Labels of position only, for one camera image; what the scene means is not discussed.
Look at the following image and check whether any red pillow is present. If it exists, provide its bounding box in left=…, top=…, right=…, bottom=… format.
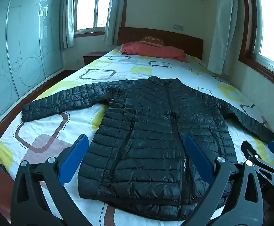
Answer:
left=120, top=41, right=187, bottom=63

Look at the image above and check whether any orange printed cushion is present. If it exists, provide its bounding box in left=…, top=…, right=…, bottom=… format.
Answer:
left=139, top=36, right=165, bottom=47

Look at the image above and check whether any black puffer jacket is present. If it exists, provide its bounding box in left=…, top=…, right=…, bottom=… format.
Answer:
left=21, top=75, right=274, bottom=220

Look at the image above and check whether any pale curtain beside headboard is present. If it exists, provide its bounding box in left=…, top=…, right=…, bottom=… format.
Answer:
left=103, top=0, right=129, bottom=47

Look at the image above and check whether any white patterned bed sheet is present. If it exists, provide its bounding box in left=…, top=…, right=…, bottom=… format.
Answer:
left=0, top=48, right=274, bottom=226

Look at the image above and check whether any frosted glass sliding wardrobe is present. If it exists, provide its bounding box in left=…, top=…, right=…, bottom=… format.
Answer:
left=0, top=0, right=66, bottom=132

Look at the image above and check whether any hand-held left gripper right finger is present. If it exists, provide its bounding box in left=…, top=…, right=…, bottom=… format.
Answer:
left=183, top=134, right=265, bottom=226

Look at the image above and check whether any white framed window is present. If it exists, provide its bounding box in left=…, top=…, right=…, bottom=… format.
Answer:
left=72, top=0, right=115, bottom=37

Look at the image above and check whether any long pale curtain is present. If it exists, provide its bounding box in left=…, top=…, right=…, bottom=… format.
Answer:
left=208, top=0, right=247, bottom=77

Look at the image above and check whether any brown wooden nightstand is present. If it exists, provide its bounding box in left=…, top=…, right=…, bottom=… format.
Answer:
left=83, top=51, right=109, bottom=67

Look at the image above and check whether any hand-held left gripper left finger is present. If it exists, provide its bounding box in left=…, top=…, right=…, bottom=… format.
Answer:
left=11, top=134, right=90, bottom=226

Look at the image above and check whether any brown framed window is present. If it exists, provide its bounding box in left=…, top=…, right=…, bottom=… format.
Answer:
left=238, top=0, right=274, bottom=90

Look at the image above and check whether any narrow pale curtain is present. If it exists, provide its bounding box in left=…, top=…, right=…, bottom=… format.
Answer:
left=61, top=0, right=77, bottom=50

